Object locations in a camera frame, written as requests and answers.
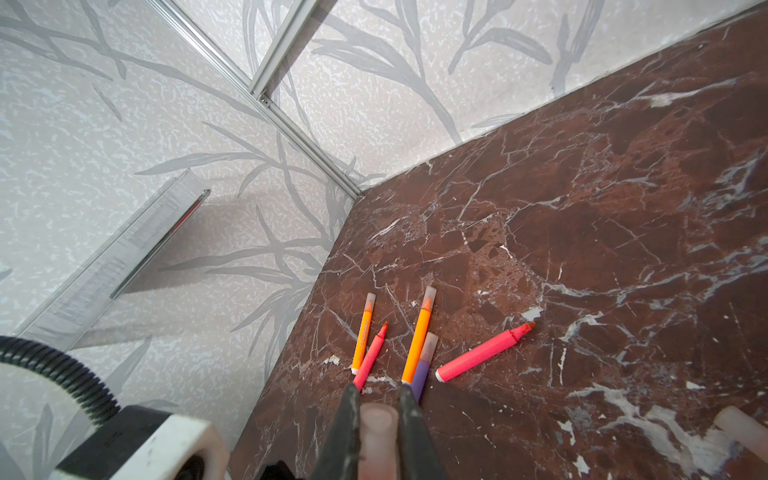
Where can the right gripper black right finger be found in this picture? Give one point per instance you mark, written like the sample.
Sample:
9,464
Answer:
418,457

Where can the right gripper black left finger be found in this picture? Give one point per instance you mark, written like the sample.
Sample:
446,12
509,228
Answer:
339,456

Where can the translucent pen cap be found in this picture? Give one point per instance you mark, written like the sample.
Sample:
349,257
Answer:
378,437
744,429

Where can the purple highlighter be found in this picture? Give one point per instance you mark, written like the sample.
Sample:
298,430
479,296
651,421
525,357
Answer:
423,365

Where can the orange highlighter pair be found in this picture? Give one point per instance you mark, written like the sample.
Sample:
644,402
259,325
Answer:
363,333
419,336

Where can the pink highlighter centre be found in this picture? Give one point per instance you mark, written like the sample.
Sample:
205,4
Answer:
483,352

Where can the pink highlighter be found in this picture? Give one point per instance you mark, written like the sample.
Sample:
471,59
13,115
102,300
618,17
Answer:
483,352
370,358

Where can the pink highlighter left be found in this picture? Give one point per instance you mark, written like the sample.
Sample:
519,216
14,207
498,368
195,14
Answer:
370,358

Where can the clear plastic wall tray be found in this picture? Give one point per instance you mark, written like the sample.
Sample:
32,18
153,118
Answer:
76,306

